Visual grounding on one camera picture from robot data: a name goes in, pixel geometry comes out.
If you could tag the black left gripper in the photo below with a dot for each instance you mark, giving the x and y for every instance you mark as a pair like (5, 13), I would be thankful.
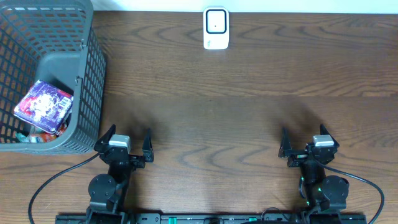
(125, 158)

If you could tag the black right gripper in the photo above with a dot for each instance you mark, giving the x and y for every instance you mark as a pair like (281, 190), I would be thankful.
(285, 145)

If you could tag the orange tissue packet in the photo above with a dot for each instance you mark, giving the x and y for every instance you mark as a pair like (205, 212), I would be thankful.
(41, 137)

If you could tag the purple snack packet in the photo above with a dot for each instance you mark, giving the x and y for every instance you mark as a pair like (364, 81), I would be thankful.
(44, 106)

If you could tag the teal wet wipes packet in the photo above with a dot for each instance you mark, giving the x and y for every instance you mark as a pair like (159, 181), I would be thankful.
(25, 137)

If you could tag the orange-red snack bar wrapper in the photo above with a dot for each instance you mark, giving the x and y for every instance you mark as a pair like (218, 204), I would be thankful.
(62, 129)

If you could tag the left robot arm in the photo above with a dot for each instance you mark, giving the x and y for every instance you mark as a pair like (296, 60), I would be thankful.
(108, 191)

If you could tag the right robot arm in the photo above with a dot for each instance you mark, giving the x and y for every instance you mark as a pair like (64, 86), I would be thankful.
(325, 195)

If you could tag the white barcode scanner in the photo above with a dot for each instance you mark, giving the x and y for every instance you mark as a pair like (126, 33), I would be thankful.
(215, 28)

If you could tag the grey plastic mesh basket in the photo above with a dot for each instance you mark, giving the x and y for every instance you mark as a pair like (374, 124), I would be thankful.
(53, 41)

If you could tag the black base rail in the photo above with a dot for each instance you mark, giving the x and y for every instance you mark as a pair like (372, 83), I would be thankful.
(155, 218)

